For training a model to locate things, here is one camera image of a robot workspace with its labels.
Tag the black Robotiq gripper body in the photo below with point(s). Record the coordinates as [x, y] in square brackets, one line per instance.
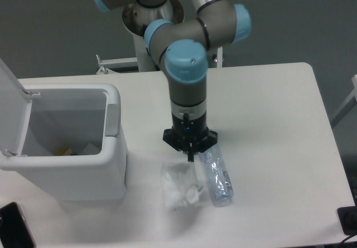
[190, 136]

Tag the white plastic wrapper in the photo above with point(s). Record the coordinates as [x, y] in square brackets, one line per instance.
[181, 187]

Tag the clear plastic water bottle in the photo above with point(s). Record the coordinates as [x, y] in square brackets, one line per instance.
[217, 177]

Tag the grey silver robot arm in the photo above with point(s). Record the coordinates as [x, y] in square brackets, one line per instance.
[179, 51]

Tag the white open trash can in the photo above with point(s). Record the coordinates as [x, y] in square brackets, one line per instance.
[38, 120]

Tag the trash inside the can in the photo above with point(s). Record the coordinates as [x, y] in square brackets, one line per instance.
[88, 149]

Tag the black device at table corner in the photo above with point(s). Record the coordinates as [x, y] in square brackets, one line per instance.
[347, 217]

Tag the black smartphone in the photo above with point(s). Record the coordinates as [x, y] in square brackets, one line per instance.
[15, 231]

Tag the white metal frame bracket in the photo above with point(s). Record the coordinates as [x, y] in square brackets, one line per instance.
[130, 64]

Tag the white post at right edge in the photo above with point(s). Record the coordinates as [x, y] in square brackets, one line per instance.
[347, 104]

